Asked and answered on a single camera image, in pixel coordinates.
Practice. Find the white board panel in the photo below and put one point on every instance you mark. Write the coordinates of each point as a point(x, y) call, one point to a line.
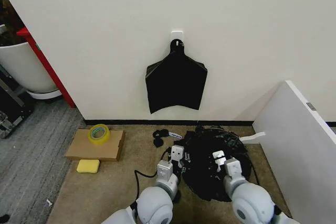
point(296, 145)

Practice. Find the flat brown cardboard box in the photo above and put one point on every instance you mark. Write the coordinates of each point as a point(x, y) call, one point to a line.
point(86, 150)

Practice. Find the white pot saucer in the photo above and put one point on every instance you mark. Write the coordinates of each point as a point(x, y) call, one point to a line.
point(44, 95)

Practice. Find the small metal hinge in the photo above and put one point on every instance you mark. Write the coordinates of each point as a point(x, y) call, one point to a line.
point(311, 106)

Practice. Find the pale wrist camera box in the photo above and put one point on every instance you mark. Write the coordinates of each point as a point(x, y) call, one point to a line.
point(176, 152)
point(219, 155)

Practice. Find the folded black hanging bag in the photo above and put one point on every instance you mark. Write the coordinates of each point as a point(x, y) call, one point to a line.
point(176, 85)

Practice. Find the black garbage bag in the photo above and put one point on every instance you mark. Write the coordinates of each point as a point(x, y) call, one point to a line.
point(202, 182)

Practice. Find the small white scrap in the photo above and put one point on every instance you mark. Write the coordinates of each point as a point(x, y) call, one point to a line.
point(49, 202)

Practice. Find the yellow tape roll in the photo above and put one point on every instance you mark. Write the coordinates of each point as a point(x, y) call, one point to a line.
point(102, 140)

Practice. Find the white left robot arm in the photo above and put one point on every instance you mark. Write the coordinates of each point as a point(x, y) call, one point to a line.
point(155, 203)

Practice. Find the white wall hook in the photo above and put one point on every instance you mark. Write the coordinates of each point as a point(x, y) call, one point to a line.
point(176, 34)

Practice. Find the yellow sponge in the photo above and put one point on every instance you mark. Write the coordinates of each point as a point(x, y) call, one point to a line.
point(88, 166)

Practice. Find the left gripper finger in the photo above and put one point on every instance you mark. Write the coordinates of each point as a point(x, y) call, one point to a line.
point(187, 156)

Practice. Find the red post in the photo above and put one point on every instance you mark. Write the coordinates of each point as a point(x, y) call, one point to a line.
point(44, 61)

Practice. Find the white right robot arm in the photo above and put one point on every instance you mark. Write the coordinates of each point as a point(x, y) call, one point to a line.
point(249, 203)

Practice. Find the dark potted plant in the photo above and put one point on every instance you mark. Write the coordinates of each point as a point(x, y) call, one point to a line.
point(9, 22)

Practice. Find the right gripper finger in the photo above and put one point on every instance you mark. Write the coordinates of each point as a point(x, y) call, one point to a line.
point(210, 166)

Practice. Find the white label tag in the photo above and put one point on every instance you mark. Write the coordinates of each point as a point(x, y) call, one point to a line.
point(175, 135)

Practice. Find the black equipment case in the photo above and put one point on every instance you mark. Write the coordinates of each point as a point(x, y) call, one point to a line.
point(13, 106)

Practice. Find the white plant pot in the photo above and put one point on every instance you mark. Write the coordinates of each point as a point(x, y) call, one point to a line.
point(26, 69)

